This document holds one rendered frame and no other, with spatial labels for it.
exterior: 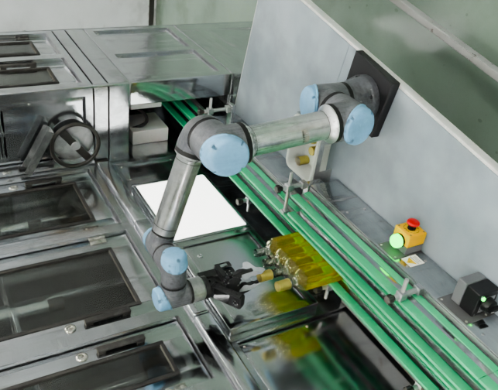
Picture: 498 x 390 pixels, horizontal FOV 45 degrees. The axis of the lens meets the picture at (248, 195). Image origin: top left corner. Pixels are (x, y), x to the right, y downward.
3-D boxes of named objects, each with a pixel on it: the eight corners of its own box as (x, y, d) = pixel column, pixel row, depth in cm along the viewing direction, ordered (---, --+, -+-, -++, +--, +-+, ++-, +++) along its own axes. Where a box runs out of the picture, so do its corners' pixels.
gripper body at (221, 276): (230, 259, 192) (196, 268, 186) (243, 275, 186) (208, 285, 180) (228, 278, 196) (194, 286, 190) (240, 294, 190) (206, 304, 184)
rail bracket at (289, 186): (298, 206, 222) (269, 212, 217) (306, 167, 213) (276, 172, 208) (302, 210, 220) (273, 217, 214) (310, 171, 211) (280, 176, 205)
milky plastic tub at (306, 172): (303, 160, 238) (284, 163, 234) (313, 108, 226) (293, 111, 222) (327, 183, 226) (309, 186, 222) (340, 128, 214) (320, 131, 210)
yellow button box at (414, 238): (407, 237, 194) (389, 242, 190) (413, 218, 190) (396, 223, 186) (422, 250, 189) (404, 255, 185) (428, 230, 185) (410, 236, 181)
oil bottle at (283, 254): (321, 248, 214) (270, 261, 204) (324, 235, 211) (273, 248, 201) (331, 258, 210) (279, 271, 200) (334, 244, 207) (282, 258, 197)
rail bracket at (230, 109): (238, 126, 273) (194, 132, 262) (243, 91, 264) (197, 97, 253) (244, 131, 270) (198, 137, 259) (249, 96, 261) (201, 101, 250)
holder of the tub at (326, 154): (301, 172, 241) (285, 175, 237) (314, 109, 226) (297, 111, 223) (326, 193, 229) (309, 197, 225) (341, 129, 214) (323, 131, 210)
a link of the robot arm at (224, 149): (352, 87, 183) (186, 121, 162) (382, 106, 172) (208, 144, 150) (348, 124, 190) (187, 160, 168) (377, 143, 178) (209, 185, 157)
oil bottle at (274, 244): (313, 238, 218) (262, 251, 208) (315, 226, 215) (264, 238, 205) (321, 248, 214) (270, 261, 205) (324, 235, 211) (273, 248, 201)
